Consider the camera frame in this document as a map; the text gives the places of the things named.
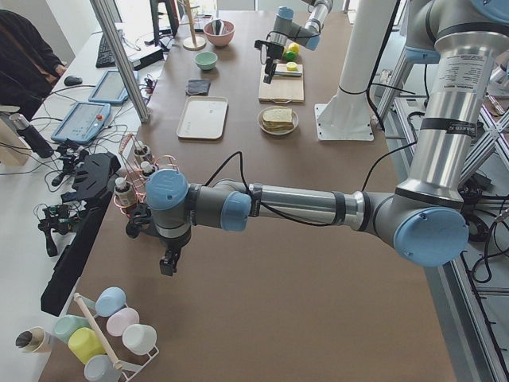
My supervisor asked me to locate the white round plate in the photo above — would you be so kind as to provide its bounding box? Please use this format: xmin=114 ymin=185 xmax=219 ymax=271
xmin=258 ymin=106 xmax=298 ymax=136

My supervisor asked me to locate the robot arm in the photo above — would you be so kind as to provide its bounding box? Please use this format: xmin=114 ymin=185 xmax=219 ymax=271
xmin=254 ymin=0 xmax=333 ymax=84
xmin=146 ymin=1 xmax=508 ymax=267

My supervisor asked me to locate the blue teach pendant far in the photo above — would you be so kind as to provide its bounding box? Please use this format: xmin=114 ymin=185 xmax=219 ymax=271
xmin=88 ymin=70 xmax=129 ymax=106

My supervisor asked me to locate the yellow cup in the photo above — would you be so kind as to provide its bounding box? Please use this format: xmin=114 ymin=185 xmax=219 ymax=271
xmin=68 ymin=327 xmax=106 ymax=364

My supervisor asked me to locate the cream rabbit tray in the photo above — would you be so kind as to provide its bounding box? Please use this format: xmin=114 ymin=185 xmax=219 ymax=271
xmin=177 ymin=95 xmax=228 ymax=140

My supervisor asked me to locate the pink cup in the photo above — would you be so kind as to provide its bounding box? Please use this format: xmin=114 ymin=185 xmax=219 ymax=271
xmin=106 ymin=307 xmax=140 ymax=337

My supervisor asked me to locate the yellow lemon back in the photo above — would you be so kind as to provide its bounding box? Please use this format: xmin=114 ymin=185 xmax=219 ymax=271
xmin=286 ymin=42 xmax=300 ymax=55

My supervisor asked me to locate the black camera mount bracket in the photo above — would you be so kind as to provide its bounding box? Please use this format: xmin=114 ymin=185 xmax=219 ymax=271
xmin=41 ymin=152 xmax=121 ymax=317

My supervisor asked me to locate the green lime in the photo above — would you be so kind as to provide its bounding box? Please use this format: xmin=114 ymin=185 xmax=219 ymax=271
xmin=283 ymin=51 xmax=298 ymax=62

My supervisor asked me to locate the mint green cup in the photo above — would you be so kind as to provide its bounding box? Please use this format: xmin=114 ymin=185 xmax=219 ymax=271
xmin=53 ymin=314 xmax=90 ymax=344

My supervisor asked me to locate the tea bottle one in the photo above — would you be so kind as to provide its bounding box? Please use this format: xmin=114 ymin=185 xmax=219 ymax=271
xmin=115 ymin=177 xmax=138 ymax=217

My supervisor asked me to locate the grey folded cloth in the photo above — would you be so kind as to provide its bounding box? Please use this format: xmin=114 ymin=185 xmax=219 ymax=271
xmin=185 ymin=79 xmax=211 ymax=96

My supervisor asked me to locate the grey blue cup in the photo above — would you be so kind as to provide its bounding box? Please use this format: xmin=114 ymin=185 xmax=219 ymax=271
xmin=84 ymin=355 xmax=122 ymax=382

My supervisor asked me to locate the aluminium frame post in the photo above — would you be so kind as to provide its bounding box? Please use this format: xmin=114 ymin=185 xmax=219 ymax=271
xmin=90 ymin=0 xmax=150 ymax=123

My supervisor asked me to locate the tea bottle two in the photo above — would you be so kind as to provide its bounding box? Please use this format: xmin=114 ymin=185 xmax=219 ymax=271
xmin=140 ymin=161 xmax=158 ymax=181

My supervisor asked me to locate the wooden mug tree stand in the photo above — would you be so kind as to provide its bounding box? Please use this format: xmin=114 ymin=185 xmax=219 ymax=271
xmin=177 ymin=0 xmax=207 ymax=51

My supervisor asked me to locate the pink bowl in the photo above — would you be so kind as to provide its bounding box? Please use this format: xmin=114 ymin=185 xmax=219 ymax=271
xmin=204 ymin=19 xmax=235 ymax=47

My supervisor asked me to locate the copper wire bottle rack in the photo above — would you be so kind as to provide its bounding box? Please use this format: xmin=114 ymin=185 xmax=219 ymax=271
xmin=114 ymin=133 xmax=178 ymax=211

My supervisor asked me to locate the black keyboard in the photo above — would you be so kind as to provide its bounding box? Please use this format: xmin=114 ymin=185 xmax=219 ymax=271
xmin=95 ymin=35 xmax=115 ymax=68

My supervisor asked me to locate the white wire cup rack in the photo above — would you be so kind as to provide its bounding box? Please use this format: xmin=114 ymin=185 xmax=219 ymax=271
xmin=72 ymin=293 xmax=160 ymax=381

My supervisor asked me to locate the blue teach pendant near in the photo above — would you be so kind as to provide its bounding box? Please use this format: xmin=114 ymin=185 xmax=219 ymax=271
xmin=51 ymin=102 xmax=111 ymax=144

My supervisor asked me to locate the light blue cup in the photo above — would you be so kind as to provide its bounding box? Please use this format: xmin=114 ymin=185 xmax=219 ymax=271
xmin=95 ymin=286 xmax=126 ymax=317

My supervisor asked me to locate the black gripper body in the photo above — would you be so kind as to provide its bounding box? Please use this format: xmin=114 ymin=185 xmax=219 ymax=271
xmin=265 ymin=41 xmax=283 ymax=65
xmin=160 ymin=232 xmax=191 ymax=263

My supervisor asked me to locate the tea bottle three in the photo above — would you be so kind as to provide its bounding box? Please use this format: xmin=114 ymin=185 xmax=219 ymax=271
xmin=134 ymin=145 xmax=153 ymax=165

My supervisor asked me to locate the green bowl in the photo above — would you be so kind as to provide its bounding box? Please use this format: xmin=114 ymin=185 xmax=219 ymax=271
xmin=194 ymin=52 xmax=218 ymax=71

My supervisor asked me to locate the white cup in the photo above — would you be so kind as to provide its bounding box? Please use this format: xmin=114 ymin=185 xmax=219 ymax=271
xmin=122 ymin=324 xmax=157 ymax=355

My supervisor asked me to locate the paper cup with metal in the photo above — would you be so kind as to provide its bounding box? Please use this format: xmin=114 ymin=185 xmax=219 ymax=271
xmin=15 ymin=326 xmax=52 ymax=353

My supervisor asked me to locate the black water bottle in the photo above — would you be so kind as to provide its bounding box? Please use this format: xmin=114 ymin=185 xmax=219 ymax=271
xmin=9 ymin=113 xmax=54 ymax=158

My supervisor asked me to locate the metal ice scoop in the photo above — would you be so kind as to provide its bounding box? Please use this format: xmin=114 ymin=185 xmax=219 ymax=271
xmin=211 ymin=18 xmax=225 ymax=36

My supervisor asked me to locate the blue teach pendant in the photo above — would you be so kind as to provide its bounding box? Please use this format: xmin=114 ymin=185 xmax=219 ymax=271
xmin=88 ymin=70 xmax=129 ymax=106
xmin=51 ymin=102 xmax=111 ymax=144

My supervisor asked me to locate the wooden cutting board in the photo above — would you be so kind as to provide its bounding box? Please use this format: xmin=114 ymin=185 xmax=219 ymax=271
xmin=258 ymin=64 xmax=305 ymax=103

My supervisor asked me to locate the half lemon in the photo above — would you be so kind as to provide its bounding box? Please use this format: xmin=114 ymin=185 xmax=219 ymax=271
xmin=286 ymin=61 xmax=298 ymax=72

